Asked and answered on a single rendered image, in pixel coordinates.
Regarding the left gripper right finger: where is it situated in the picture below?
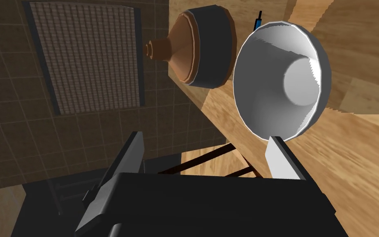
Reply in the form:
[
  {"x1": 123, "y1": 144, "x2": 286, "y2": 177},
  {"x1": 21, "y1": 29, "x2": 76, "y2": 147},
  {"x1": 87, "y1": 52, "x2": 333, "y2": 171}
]
[{"x1": 264, "y1": 135, "x2": 308, "y2": 181}]

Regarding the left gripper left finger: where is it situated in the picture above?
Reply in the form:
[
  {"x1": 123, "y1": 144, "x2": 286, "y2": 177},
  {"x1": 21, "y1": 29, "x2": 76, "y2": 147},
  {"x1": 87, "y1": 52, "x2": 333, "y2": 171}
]
[{"x1": 92, "y1": 131, "x2": 144, "y2": 195}]

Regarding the wooden table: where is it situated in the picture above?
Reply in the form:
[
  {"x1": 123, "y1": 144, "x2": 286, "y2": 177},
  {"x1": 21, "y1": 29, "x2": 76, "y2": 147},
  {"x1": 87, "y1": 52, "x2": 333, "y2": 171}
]
[{"x1": 158, "y1": 0, "x2": 379, "y2": 237}]

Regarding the white bowl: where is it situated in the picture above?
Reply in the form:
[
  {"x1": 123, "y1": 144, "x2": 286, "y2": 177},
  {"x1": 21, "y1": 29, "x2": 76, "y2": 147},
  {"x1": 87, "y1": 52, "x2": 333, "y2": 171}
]
[{"x1": 232, "y1": 21, "x2": 333, "y2": 143}]

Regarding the brown woven rug dark border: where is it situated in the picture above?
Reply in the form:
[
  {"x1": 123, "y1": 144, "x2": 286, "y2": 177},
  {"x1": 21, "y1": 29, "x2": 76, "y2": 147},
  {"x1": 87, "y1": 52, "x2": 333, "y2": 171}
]
[{"x1": 21, "y1": 0, "x2": 146, "y2": 116}]

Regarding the brown tagine pot black base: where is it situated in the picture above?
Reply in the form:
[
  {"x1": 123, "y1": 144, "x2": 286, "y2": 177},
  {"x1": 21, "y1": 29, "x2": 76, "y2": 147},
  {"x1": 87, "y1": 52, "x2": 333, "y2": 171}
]
[{"x1": 143, "y1": 5, "x2": 238, "y2": 90}]

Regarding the blue pen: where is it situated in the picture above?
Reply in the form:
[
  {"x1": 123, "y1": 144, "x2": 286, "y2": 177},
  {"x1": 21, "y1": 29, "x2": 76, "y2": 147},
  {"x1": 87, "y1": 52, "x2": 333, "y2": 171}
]
[{"x1": 253, "y1": 10, "x2": 263, "y2": 32}]

